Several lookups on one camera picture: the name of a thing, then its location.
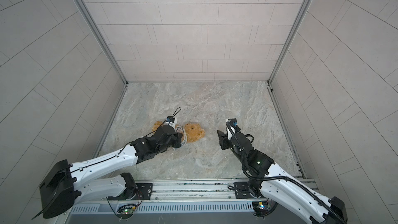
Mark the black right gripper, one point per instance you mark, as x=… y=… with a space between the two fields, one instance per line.
x=225 y=140

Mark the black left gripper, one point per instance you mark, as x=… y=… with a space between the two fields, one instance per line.
x=178 y=138

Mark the blue white striped knit sweater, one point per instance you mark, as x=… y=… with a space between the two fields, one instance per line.
x=184 y=137

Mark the tan plush teddy bear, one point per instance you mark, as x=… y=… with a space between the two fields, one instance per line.
x=194 y=132

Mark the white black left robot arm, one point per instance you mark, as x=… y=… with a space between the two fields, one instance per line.
x=62 y=185

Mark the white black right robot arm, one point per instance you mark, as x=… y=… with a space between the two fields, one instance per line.
x=268 y=180

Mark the right green circuit board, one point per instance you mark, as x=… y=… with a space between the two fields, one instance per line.
x=260 y=208

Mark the green circuit board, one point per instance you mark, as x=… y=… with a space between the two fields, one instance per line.
x=260 y=208
x=128 y=209

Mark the white ventilation grille strip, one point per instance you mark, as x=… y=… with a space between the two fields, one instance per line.
x=168 y=207

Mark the left green circuit board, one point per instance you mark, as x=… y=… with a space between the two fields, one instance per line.
x=128 y=209

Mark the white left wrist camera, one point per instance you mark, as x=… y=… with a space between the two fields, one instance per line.
x=171 y=121

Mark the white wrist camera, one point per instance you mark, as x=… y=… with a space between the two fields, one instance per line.
x=232 y=129
x=171 y=121

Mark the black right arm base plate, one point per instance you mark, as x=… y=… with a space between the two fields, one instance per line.
x=247 y=189

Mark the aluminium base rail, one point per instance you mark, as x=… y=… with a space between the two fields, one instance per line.
x=215 y=190

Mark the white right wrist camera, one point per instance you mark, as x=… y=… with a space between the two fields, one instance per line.
x=232 y=129

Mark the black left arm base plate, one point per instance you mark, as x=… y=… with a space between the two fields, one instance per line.
x=142 y=191

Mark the aluminium left corner post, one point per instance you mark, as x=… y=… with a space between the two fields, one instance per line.
x=99 y=37

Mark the aluminium corner post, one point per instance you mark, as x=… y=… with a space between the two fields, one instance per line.
x=99 y=37
x=295 y=27

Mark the aluminium right corner post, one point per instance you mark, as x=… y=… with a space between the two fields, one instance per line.
x=295 y=27

